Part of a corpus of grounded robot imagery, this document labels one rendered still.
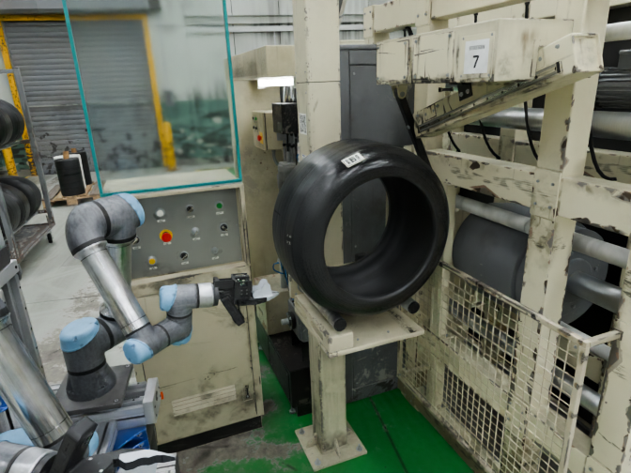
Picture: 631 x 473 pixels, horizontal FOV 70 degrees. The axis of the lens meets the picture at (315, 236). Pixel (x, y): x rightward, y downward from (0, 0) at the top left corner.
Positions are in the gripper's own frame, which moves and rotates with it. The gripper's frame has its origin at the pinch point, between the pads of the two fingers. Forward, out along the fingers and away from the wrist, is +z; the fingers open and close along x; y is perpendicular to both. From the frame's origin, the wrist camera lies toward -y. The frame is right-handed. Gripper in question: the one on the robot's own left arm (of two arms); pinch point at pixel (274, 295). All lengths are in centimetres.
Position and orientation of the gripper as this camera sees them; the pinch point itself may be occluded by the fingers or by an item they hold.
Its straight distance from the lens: 148.1
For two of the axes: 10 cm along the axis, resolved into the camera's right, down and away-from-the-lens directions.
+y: 0.8, -9.6, -2.8
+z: 9.3, -0.3, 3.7
